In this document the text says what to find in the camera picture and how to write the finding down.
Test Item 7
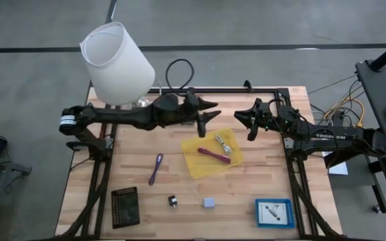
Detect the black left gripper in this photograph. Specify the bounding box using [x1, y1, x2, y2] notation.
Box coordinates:
[181, 87, 222, 139]

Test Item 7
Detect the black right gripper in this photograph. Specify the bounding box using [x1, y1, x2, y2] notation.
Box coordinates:
[234, 98, 281, 141]

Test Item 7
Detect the magenta cable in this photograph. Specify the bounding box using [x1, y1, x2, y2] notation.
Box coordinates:
[197, 147, 231, 165]

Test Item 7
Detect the purple utensil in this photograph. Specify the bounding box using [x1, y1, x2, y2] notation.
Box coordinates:
[148, 153, 164, 186]

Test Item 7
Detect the black perforated tray box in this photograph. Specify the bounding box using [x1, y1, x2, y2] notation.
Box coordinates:
[111, 186, 141, 230]

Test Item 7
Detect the yellow cloth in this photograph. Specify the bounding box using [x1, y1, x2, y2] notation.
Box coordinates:
[180, 127, 245, 179]

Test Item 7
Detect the black power strip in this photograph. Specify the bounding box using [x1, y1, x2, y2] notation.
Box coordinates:
[332, 110, 347, 134]

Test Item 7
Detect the blue box with white label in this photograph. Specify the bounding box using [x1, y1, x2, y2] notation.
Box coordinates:
[254, 198, 296, 229]

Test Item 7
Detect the white shade table lamp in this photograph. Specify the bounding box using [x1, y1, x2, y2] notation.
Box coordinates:
[80, 21, 156, 111]

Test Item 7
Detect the white paper sheet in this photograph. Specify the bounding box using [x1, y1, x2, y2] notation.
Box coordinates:
[322, 150, 349, 176]

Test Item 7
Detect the black side desk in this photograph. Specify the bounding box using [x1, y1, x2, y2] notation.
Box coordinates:
[355, 58, 386, 228]

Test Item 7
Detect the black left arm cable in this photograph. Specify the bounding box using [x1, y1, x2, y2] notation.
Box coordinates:
[165, 58, 195, 92]

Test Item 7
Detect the yellow cable bundle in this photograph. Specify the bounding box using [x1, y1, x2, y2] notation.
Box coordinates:
[323, 96, 367, 129]

